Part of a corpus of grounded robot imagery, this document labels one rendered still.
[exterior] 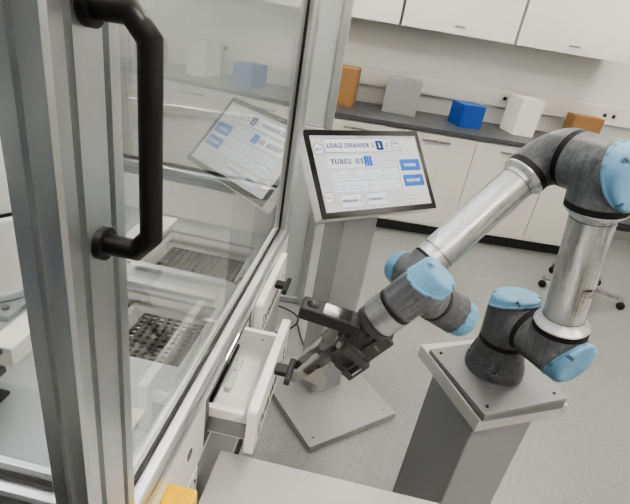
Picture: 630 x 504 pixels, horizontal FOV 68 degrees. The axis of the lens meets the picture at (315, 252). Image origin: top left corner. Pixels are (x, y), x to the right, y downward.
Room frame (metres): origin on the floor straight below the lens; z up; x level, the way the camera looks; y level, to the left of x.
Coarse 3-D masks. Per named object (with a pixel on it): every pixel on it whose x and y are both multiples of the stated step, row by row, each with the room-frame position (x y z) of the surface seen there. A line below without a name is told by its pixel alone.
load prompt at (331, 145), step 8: (328, 144) 1.59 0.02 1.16; (336, 144) 1.60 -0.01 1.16; (344, 144) 1.62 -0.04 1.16; (352, 144) 1.64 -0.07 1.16; (360, 144) 1.66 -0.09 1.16; (368, 144) 1.69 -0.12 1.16; (376, 144) 1.71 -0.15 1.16; (384, 144) 1.73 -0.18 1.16; (328, 152) 1.57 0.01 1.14; (336, 152) 1.58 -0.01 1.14; (344, 152) 1.60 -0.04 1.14
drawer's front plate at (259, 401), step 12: (288, 324) 0.86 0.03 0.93; (276, 336) 0.81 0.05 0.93; (276, 348) 0.77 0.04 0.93; (276, 360) 0.73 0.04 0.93; (264, 372) 0.69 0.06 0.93; (264, 384) 0.66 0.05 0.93; (264, 396) 0.64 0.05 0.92; (252, 408) 0.60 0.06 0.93; (264, 408) 0.66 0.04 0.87; (252, 420) 0.59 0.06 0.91; (252, 432) 0.59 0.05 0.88; (252, 444) 0.59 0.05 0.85
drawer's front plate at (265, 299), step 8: (280, 256) 1.17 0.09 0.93; (280, 264) 1.12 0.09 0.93; (272, 272) 1.07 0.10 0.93; (280, 272) 1.11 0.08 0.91; (272, 280) 1.03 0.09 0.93; (264, 288) 0.99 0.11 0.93; (272, 288) 1.02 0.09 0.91; (264, 296) 0.95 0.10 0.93; (272, 296) 1.03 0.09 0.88; (256, 304) 0.91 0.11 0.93; (264, 304) 0.93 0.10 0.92; (272, 304) 1.05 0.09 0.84; (256, 312) 0.91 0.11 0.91; (264, 312) 0.95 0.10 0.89; (256, 320) 0.91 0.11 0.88; (264, 320) 0.96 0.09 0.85; (256, 328) 0.91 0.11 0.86
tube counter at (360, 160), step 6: (354, 156) 1.62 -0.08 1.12; (360, 156) 1.63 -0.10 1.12; (366, 156) 1.65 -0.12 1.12; (372, 156) 1.66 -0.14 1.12; (378, 156) 1.68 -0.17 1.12; (384, 156) 1.70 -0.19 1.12; (390, 156) 1.71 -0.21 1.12; (360, 162) 1.62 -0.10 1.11; (366, 162) 1.63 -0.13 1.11; (372, 162) 1.65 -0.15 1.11; (378, 162) 1.66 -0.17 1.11; (384, 162) 1.68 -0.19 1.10; (390, 162) 1.70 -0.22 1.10
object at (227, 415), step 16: (256, 336) 0.85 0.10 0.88; (272, 336) 0.85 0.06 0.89; (240, 352) 0.85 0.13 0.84; (256, 352) 0.85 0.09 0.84; (256, 368) 0.80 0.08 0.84; (224, 384) 0.74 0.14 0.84; (240, 384) 0.75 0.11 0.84; (256, 384) 0.75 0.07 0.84; (224, 400) 0.69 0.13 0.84; (240, 400) 0.70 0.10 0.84; (208, 416) 0.61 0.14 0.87; (224, 416) 0.61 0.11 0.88; (240, 416) 0.61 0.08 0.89; (224, 432) 0.61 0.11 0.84; (240, 432) 0.61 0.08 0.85
